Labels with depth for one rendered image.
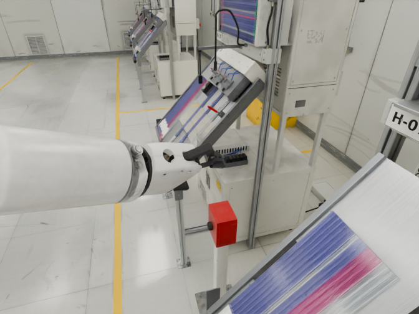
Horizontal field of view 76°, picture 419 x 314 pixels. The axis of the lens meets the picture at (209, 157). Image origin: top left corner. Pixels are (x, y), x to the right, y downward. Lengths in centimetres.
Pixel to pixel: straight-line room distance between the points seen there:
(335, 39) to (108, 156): 140
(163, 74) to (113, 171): 435
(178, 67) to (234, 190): 326
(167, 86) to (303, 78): 341
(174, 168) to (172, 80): 430
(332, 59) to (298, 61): 20
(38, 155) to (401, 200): 73
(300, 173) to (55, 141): 168
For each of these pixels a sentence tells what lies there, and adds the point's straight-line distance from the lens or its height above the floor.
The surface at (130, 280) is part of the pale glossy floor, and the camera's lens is 200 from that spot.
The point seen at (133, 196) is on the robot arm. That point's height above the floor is 139.
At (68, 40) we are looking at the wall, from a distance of 878.
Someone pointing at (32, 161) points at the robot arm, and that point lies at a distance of 28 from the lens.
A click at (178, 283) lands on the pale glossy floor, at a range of 193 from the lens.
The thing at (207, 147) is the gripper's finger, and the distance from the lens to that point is 40.
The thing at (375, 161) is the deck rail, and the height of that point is 123.
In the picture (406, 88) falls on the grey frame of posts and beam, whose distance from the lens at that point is 84.
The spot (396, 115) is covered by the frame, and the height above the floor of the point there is 135.
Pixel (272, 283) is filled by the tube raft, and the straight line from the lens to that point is 86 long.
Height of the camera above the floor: 161
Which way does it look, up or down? 32 degrees down
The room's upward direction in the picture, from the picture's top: straight up
